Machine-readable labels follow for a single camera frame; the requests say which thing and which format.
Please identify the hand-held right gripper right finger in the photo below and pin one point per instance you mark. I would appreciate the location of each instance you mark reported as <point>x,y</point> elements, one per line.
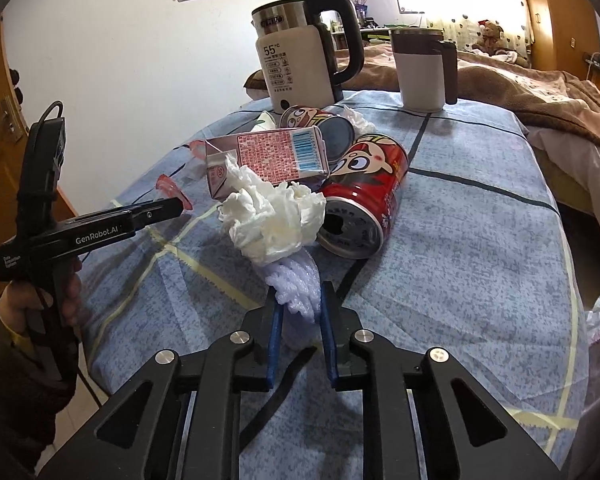
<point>328,340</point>

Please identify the large white tissue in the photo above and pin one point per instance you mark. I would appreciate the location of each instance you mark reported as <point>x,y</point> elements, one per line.
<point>265,220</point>

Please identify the person's left forearm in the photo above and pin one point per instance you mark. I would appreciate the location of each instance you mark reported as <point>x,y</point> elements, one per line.
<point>10,390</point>

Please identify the blue checked tablecloth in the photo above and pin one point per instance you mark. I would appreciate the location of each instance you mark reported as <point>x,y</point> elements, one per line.
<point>455,270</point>

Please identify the brown pillow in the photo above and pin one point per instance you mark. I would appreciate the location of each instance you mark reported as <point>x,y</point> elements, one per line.
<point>255,85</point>

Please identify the pink drink carton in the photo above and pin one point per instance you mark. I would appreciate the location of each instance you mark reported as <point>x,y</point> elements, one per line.
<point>275,152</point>

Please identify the white foam net sleeve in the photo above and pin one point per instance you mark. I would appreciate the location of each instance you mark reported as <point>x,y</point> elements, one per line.
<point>297,282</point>

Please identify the white pink duvet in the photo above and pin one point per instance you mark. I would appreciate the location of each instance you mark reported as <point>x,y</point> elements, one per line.
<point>585,170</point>

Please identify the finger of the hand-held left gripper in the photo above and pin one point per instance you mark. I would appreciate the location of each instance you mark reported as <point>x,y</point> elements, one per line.
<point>152,214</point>

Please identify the person's left hand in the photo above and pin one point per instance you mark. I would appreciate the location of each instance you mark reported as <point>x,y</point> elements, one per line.
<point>71,292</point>

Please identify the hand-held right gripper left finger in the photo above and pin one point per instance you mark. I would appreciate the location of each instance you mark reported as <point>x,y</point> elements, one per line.
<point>276,345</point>

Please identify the white tissue packet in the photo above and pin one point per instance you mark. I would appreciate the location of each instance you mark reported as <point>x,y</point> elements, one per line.
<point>266,121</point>

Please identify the white steel electric kettle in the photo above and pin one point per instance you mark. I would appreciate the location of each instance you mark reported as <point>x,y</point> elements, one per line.
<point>292,55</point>

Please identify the red cartoon drink can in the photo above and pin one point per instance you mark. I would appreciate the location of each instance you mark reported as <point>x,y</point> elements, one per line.
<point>365,195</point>
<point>312,122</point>

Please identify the brown bed blanket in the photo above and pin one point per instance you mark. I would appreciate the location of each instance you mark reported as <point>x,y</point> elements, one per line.
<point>520,85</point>

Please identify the brown teddy bear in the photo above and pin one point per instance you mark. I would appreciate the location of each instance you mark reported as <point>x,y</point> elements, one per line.
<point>490,37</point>

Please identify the wooden door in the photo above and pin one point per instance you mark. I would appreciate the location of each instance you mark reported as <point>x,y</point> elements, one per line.
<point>0,60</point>

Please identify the red plastic wrapper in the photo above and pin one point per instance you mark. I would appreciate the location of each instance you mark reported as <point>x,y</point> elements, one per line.
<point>172,190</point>

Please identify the white brown lidded mug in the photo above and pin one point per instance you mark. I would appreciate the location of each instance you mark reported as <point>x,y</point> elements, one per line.
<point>420,77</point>

